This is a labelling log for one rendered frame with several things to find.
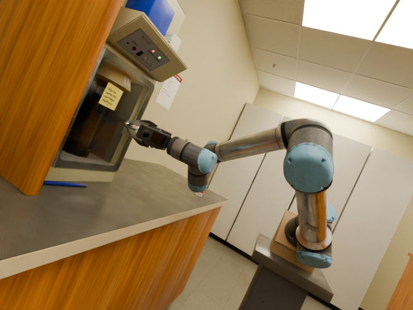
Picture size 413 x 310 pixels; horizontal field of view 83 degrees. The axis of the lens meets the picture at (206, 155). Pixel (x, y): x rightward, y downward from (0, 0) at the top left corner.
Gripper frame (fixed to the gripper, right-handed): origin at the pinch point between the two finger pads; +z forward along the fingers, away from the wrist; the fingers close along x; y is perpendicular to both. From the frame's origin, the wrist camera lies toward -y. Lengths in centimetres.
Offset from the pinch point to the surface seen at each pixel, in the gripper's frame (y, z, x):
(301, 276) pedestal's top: 30, -78, -27
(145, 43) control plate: -10.7, -2.4, 27.1
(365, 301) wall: 330, -222, -113
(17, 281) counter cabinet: -39, -21, -33
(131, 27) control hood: -18.3, -2.3, 27.5
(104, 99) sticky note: -11.1, 4.4, 5.4
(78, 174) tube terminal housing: -8.6, 5.5, -22.6
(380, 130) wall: 340, -148, 123
